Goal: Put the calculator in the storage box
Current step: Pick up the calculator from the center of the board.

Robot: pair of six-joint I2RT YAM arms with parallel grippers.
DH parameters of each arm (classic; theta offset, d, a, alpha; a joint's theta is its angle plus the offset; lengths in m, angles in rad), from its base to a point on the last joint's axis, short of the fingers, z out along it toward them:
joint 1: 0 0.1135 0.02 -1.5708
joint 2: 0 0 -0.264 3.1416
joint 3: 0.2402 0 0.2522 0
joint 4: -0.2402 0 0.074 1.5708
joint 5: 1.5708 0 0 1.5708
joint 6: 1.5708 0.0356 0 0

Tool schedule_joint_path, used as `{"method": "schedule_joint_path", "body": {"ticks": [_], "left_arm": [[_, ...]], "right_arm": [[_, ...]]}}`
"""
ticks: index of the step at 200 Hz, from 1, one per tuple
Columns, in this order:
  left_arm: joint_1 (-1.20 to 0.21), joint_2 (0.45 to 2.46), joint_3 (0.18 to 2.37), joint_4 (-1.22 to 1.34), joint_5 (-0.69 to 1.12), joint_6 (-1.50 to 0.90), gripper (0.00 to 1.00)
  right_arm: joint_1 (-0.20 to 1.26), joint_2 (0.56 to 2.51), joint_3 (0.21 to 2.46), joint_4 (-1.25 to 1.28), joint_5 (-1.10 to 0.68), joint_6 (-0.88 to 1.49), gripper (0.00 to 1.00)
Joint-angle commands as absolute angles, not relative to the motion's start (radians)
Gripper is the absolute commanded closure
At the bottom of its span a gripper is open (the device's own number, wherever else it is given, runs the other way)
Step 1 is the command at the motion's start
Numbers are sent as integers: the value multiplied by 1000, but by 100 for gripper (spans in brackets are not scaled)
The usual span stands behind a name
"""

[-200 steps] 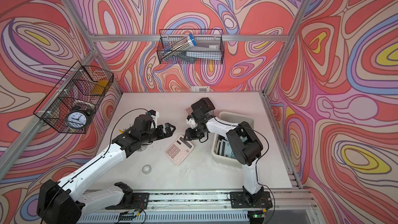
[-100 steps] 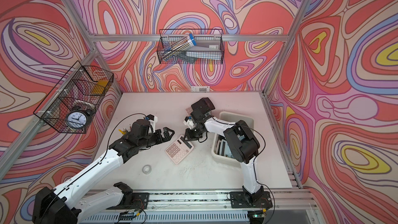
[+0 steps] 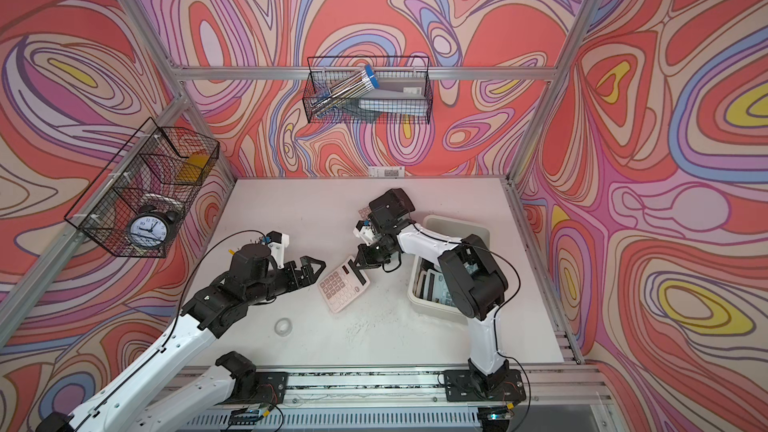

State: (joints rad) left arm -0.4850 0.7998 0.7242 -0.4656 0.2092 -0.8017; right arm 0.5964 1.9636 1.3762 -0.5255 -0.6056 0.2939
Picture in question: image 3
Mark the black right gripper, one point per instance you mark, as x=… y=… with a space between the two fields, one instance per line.
x=364 y=257

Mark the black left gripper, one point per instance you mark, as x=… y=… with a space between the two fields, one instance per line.
x=294 y=281

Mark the white pink-keyed calculator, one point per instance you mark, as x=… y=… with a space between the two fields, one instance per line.
x=343 y=285

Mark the light blue calculator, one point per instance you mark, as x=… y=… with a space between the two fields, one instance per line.
x=433 y=288

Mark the white plastic storage box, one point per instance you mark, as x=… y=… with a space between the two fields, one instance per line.
x=419 y=280

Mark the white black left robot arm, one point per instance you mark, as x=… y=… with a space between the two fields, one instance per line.
x=258 y=273

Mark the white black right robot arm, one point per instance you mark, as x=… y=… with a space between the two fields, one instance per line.
x=474 y=280

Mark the clear tape roll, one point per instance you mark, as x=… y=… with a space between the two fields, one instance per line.
x=283 y=327

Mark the white barcode label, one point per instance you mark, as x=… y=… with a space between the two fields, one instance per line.
x=386 y=172

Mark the yellow sticky notes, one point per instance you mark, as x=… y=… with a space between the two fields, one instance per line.
x=191 y=170

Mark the black alarm clock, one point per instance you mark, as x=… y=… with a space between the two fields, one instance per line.
x=152 y=228

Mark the pencil tube blue cap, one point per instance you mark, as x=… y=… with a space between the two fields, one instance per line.
x=334 y=90

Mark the grey stapler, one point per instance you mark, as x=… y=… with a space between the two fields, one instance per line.
x=393 y=102

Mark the black wire basket back wall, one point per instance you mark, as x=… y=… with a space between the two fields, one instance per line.
x=401 y=73

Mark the black wire basket wall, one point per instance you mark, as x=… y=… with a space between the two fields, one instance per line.
x=141 y=172
x=401 y=73

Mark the black wire basket left wall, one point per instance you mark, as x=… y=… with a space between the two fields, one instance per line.
x=141 y=172

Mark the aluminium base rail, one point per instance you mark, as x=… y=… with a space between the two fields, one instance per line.
x=539 y=398

